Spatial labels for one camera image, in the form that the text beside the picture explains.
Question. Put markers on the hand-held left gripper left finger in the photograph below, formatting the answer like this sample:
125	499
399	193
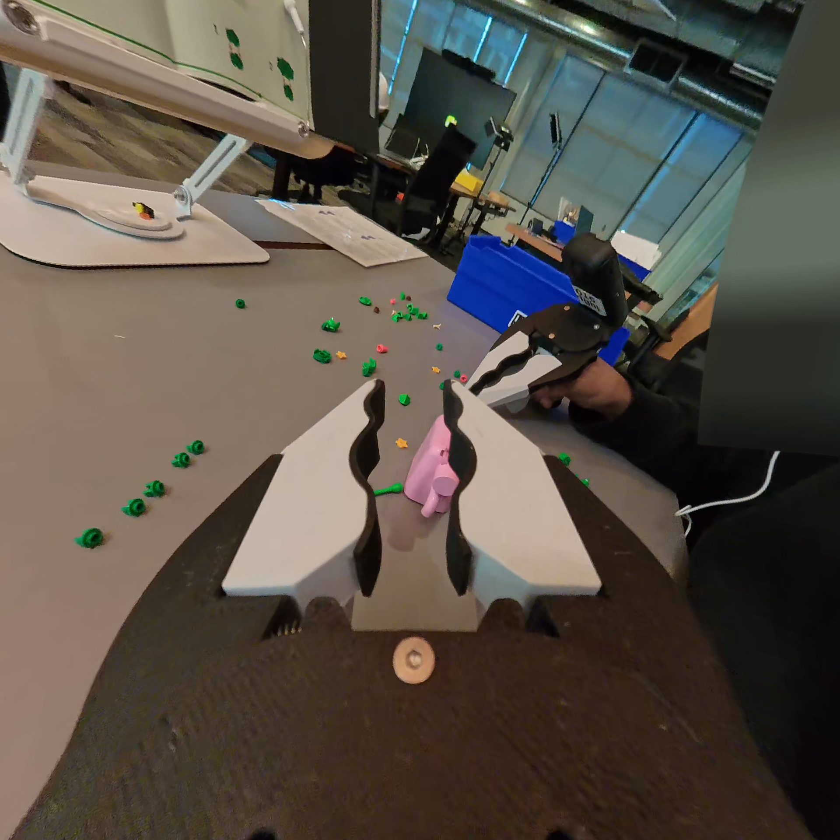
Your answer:
295	525

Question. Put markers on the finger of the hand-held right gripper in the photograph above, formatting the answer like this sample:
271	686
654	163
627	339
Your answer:
515	348
518	390

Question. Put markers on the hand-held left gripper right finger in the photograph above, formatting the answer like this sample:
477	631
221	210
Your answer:
525	525

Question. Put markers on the person's right hand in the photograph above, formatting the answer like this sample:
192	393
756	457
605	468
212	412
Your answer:
597	394

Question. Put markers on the blue storage bin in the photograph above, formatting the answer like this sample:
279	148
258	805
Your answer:
485	282

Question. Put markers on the wooden office desk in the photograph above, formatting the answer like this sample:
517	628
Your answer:
531	236

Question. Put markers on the green toy flower stem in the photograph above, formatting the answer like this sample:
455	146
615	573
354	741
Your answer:
388	489

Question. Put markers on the cluster of green leaves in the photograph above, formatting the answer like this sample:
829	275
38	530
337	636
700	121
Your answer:
410	313

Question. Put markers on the pink toy watering can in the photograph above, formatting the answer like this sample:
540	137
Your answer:
430	466

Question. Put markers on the yellow storage bin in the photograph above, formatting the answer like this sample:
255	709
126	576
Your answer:
467	182

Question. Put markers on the black light stand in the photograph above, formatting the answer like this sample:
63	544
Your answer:
556	129

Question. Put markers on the leaflet in plastic sleeve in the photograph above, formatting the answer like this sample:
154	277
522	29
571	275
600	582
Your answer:
341	229

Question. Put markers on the black monitor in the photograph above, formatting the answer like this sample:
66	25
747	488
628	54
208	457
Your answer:
453	98

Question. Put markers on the person's black jacket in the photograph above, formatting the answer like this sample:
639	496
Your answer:
774	590

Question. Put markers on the white book stand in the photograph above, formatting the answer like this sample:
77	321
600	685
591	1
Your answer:
131	243

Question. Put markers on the black board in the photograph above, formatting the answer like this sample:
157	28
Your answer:
344	65

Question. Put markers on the small orange black toy piece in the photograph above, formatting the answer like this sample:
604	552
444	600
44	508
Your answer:
143	210

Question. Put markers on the instruction booklet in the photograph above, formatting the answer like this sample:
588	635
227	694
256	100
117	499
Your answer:
262	39

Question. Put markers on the black camera tripod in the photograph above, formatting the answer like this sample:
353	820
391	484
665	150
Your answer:
502	134

